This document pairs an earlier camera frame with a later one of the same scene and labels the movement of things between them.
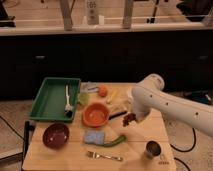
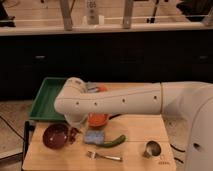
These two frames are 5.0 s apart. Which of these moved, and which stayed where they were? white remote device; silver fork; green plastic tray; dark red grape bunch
Moved: dark red grape bunch
Stayed: white remote device; silver fork; green plastic tray
